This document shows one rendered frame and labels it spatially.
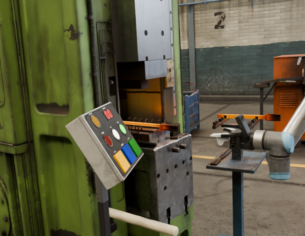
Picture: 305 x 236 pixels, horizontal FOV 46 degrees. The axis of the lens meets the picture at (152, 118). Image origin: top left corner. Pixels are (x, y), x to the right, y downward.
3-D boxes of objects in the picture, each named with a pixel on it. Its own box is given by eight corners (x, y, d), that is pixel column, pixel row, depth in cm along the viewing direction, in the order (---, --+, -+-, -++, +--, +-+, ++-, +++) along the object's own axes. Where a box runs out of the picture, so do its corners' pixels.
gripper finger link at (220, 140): (211, 146, 170) (230, 145, 170) (210, 135, 169) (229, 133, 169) (209, 145, 173) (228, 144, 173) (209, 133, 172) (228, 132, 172)
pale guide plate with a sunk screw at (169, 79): (174, 86, 228) (173, 59, 225) (166, 87, 221) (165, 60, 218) (171, 86, 229) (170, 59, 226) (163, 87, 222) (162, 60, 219)
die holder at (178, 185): (194, 203, 221) (191, 133, 213) (159, 229, 191) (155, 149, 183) (125, 188, 254) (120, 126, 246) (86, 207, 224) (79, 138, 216)
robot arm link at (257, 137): (261, 132, 160) (268, 128, 168) (250, 131, 163) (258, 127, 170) (261, 151, 162) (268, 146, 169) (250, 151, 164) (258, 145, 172)
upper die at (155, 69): (167, 76, 199) (166, 59, 197) (145, 79, 183) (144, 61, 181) (111, 77, 223) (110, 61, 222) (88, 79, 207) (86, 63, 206)
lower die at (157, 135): (170, 138, 205) (169, 123, 204) (149, 146, 189) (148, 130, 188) (115, 131, 230) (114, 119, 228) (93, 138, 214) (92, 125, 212)
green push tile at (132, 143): (142, 151, 157) (133, 137, 157) (138, 156, 150) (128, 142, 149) (139, 153, 157) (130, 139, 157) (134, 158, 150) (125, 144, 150)
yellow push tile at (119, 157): (130, 166, 138) (120, 149, 137) (125, 172, 131) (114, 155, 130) (126, 168, 138) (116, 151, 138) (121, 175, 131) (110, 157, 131)
